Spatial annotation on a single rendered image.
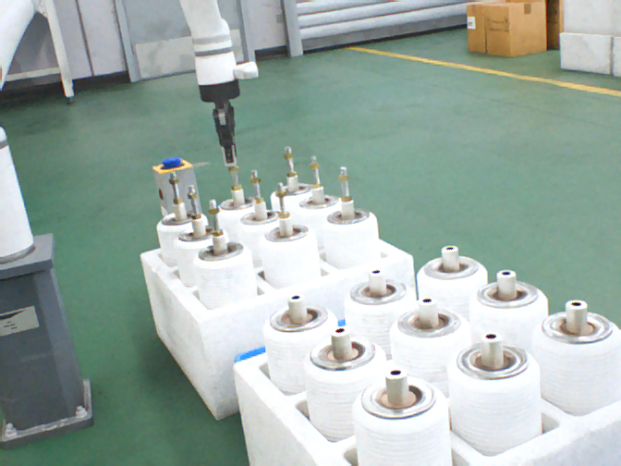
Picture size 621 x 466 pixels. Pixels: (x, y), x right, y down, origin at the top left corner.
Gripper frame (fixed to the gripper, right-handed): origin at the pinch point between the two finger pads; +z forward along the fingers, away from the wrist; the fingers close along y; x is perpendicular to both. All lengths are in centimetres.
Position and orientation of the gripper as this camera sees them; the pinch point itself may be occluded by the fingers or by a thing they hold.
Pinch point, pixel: (230, 154)
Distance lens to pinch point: 148.4
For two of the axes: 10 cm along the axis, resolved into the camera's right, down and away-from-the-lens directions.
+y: 0.7, 3.2, -9.4
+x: 9.9, -1.4, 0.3
